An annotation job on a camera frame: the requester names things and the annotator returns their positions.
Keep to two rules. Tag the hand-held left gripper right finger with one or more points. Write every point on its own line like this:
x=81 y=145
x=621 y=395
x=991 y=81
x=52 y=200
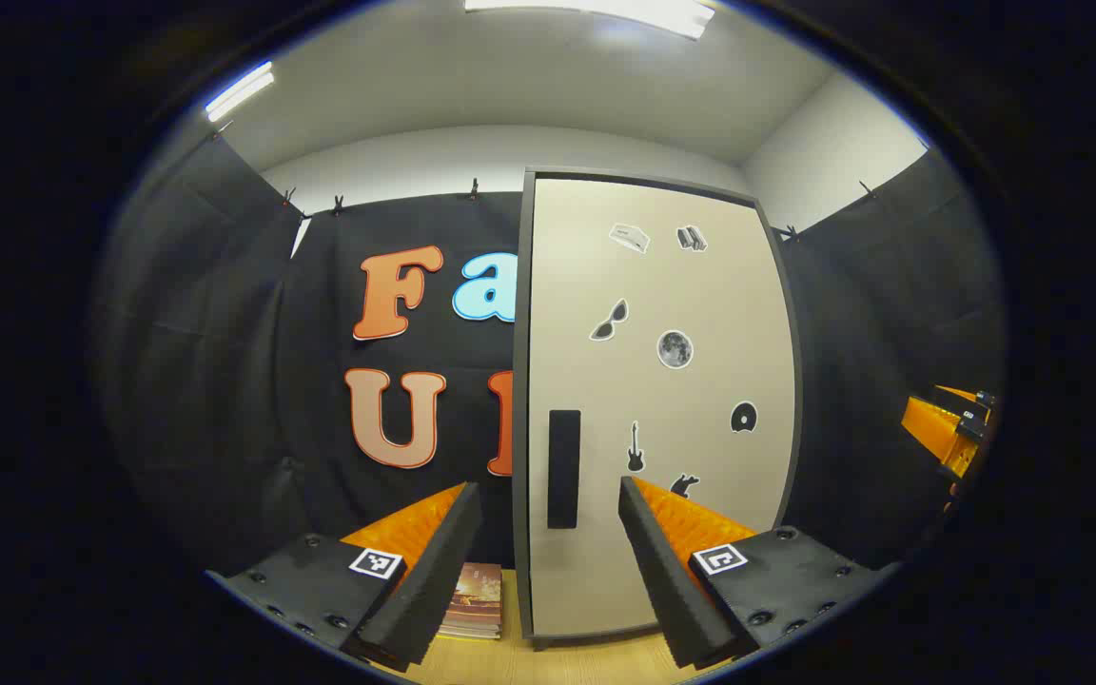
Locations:
x=662 y=580

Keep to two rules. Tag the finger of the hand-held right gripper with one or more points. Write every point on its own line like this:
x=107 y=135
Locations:
x=938 y=433
x=976 y=414

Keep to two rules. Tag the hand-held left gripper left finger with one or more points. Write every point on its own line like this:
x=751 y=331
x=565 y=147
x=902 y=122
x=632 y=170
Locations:
x=434 y=580

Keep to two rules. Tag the grey cabinet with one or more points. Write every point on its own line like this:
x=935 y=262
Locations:
x=519 y=381

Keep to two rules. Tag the beige cabinet door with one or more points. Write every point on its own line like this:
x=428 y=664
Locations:
x=681 y=285

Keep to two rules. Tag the brown cover book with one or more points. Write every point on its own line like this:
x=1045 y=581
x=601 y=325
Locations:
x=481 y=590

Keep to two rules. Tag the yellow edged book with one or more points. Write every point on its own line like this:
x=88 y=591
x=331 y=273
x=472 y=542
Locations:
x=472 y=634

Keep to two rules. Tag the black backdrop cloth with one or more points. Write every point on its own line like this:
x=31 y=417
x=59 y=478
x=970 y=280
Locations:
x=225 y=381

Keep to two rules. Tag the small ceiling light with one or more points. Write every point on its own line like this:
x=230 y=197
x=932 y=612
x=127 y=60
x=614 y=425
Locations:
x=239 y=92

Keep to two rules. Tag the long ceiling light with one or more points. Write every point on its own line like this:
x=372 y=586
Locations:
x=605 y=11

